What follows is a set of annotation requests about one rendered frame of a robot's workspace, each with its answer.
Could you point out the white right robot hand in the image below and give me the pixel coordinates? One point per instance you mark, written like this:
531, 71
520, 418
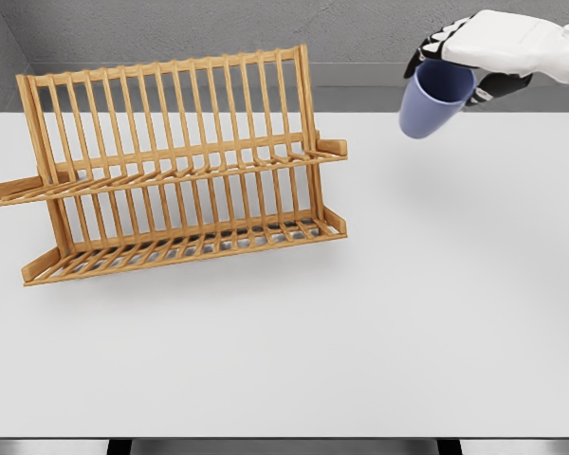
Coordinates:
488, 45

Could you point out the blue plastic cup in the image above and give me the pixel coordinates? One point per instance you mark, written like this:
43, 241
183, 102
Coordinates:
431, 106

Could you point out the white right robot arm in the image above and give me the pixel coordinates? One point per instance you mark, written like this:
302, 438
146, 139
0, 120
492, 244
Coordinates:
562, 52

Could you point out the wooden two-tier dish rack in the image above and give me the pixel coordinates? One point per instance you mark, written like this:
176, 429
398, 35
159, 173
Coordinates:
180, 161

